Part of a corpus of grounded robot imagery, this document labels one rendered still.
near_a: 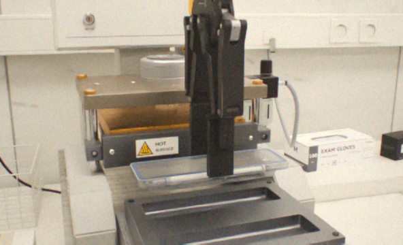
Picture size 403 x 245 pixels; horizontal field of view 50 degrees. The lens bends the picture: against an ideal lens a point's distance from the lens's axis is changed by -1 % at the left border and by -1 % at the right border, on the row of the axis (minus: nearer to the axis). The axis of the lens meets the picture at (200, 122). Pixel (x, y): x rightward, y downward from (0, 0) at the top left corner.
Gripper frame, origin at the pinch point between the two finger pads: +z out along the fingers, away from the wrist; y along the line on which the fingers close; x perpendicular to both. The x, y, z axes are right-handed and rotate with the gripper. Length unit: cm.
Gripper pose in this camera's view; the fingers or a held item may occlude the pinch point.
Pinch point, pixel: (210, 141)
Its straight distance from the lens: 51.9
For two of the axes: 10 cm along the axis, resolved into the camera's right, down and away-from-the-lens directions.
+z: 0.0, 9.6, 2.6
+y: 3.3, 2.5, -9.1
